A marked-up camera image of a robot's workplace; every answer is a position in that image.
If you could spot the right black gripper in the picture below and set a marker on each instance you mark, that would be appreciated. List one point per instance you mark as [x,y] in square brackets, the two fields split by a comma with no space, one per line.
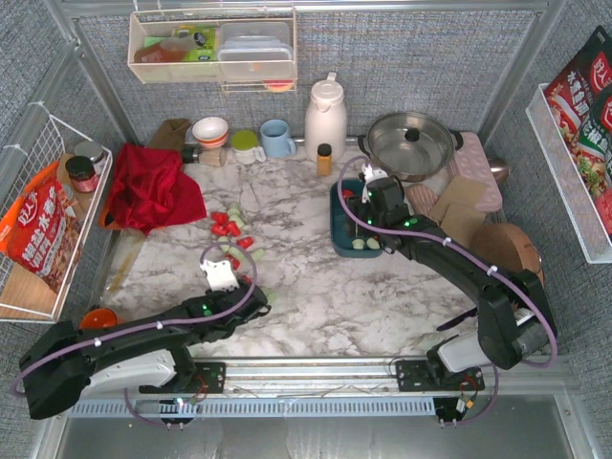
[362,210]

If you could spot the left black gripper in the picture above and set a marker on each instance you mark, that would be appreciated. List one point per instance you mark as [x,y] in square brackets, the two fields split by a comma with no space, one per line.
[255,296]

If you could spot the green coffee capsule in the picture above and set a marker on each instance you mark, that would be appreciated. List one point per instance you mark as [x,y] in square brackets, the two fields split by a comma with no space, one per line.
[358,244]

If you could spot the brown cardboard sheet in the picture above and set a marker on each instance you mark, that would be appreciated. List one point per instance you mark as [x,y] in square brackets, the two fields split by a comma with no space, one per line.
[460,223]
[462,191]

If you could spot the teal storage basket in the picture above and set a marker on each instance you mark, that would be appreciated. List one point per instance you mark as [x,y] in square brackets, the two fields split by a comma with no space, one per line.
[343,229]

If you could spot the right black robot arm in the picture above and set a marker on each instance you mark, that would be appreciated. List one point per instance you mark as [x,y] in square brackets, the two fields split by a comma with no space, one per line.
[514,319]

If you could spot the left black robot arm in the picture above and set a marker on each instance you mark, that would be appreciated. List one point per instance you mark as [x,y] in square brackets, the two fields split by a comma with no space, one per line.
[63,362]

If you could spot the striped oven mitt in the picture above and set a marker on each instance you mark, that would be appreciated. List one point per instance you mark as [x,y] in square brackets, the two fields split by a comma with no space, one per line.
[422,199]

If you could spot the stainless steel pot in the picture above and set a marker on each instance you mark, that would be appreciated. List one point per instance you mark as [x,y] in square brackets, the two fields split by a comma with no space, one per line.
[410,145]

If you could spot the pink egg tray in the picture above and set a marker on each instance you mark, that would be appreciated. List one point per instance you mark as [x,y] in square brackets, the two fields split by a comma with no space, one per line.
[470,161]

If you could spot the round wooden board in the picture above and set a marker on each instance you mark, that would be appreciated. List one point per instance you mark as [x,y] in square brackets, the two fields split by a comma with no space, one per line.
[507,246]

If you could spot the orange cup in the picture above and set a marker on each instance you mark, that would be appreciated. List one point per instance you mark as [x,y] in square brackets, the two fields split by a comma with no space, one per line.
[99,318]

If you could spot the orange spice bottle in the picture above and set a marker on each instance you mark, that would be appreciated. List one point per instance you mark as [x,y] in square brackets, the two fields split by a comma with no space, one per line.
[324,159]

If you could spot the white thermos jug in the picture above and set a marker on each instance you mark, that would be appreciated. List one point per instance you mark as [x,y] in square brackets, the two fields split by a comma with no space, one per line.
[326,118]

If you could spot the red cloth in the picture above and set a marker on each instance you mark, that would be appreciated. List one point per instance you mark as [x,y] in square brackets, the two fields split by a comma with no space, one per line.
[149,190]

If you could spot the pepper grinder bottle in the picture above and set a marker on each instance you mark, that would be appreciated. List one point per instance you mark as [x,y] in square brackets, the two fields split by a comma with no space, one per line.
[215,157]

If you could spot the blue mug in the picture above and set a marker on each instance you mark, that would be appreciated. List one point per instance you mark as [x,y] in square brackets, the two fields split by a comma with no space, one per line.
[276,139]

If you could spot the green lidded cup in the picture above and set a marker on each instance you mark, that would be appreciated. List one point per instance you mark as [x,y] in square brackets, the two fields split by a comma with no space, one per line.
[246,148]

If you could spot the white orange striped bowl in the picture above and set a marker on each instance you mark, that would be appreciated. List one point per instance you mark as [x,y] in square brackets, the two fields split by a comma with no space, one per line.
[211,132]

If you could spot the brown paper bag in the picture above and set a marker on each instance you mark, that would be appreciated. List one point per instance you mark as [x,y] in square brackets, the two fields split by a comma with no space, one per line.
[170,135]

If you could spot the red snack bag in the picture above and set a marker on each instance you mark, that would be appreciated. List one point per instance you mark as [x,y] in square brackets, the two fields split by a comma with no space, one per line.
[38,232]

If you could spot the dark lid jar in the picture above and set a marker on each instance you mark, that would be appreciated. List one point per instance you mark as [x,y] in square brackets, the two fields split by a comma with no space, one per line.
[82,174]

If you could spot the silver lid jar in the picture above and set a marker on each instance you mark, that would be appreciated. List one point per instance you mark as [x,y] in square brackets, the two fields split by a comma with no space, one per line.
[94,152]

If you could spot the red seasoning packet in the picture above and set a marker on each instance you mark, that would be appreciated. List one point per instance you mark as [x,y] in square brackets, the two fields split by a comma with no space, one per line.
[580,101]

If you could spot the clear plastic container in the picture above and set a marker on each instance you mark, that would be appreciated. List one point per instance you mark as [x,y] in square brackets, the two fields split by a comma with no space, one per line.
[252,51]

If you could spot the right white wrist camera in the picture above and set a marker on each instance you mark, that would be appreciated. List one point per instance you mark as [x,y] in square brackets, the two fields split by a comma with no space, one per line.
[371,173]

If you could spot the white right wall basket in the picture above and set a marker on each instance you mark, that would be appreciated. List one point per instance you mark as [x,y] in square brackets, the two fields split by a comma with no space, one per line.
[587,224]

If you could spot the white wire side basket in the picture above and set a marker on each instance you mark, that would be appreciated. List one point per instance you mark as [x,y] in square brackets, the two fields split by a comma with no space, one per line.
[24,296]

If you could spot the cream wall storage box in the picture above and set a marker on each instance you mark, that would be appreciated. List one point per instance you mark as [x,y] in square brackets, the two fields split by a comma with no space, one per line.
[156,56]

